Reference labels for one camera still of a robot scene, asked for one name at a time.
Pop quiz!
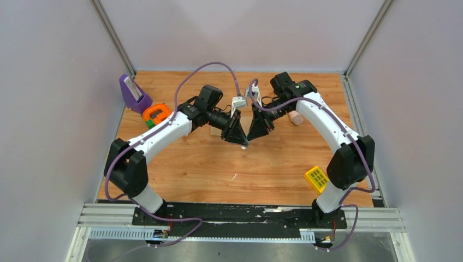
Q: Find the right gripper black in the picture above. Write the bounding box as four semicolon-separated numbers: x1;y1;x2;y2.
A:
248;99;293;141

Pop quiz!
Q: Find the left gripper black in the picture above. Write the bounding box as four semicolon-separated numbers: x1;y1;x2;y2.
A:
207;108;248;148

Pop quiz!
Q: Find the brown paper envelope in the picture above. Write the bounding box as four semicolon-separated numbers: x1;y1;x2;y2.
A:
210;126;222;136

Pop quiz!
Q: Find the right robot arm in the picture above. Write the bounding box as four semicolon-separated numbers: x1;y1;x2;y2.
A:
245;72;375;228

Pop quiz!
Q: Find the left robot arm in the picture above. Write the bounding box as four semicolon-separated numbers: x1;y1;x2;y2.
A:
104;85;248;225

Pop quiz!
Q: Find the pink cylindrical tube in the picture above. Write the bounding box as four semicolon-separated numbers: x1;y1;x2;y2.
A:
288;110;304;126

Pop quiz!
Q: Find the yellow toy block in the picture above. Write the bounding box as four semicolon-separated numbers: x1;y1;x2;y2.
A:
303;166;329;195

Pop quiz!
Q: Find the purple holder stand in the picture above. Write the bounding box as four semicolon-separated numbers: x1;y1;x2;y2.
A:
119;74;153;114

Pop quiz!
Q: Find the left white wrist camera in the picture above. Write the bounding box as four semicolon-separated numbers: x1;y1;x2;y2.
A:
230;96;247;118

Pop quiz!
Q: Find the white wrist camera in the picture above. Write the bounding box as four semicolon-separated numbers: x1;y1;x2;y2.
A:
245;84;262;108
230;96;247;118

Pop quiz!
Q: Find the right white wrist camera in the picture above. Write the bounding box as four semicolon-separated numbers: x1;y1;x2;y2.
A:
245;84;262;108

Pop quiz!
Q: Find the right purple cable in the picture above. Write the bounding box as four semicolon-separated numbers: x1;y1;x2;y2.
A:
248;79;377;252

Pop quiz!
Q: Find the purple cable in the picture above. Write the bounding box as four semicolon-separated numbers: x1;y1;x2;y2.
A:
248;79;377;252
104;61;241;248

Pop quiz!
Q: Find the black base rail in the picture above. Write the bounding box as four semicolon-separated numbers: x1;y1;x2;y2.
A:
132;202;347;239

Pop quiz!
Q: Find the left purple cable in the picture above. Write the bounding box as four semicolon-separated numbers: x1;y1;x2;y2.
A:
104;61;241;248

